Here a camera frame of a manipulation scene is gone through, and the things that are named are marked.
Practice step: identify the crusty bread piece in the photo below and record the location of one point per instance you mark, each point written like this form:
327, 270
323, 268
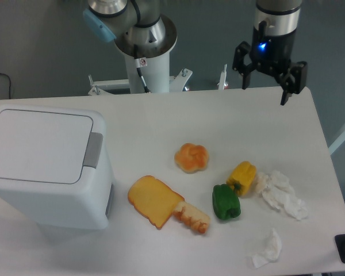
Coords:
192, 217

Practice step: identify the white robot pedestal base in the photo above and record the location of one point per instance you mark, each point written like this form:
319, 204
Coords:
145, 75

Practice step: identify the small crumpled white tissue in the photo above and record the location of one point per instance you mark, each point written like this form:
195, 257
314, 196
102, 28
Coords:
271, 251

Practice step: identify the white push-top trash can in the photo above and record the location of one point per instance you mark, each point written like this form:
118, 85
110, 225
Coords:
54, 165

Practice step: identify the green bell pepper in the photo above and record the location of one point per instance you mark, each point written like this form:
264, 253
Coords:
226, 204

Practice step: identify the yellow bell pepper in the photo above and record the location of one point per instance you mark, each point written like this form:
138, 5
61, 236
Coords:
241, 178

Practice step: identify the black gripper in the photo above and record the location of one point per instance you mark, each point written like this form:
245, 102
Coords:
271, 55

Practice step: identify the large crumpled white tissue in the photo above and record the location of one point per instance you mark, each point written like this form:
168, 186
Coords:
277, 192

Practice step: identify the round knotted bread roll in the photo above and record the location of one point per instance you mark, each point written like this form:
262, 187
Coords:
191, 158

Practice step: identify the white levelling foot post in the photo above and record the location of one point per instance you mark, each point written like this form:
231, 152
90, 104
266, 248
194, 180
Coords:
223, 84

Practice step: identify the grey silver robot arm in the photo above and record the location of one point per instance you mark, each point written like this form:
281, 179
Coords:
146, 37

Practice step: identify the orange toast slice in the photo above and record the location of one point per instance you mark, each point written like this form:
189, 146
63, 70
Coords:
153, 199

